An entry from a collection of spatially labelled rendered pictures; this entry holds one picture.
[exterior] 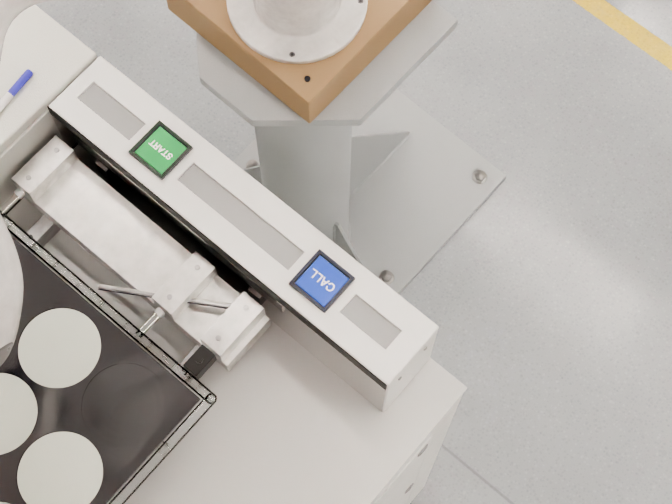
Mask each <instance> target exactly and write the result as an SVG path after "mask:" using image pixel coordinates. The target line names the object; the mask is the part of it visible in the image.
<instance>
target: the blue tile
mask: <svg viewBox="0 0 672 504"><path fill-rule="evenodd" d="M348 281H349V278H348V277H346V276H345V275H344V274H343V273H341V272H340V271H339V270H338V269H336V268H335V267H334V266H333V265H331V264H330V263H329V262H328V261H327V260H325V259H324V258H323V257H322V256H319V257H318V258H317V259H316V260H315V261H314V262H313V263H312V264H311V266H310V267H309V268H308V269H307V270H306V271H305V272H304V273H303V274H302V275H301V277H300V278H299V279H298V280H297V281H296V282H295V284H296V285H297V286H298V287H299V288H301V289H302V290H303V291H304V292H306V293H307V294H308V295H309V296H310V297H312V298H313V299H314V300H315V301H317V302H318V303H319V304H320V305H321V306H323V307H325V306H326V305H327V304H328V303H329V302H330V301H331V300H332V298H333V297H334V296H335V295H336V294H337V293H338V292H339V291H340V290H341V288H342V287H343V286H344V285H345V284H346V283H347V282H348Z"/></svg>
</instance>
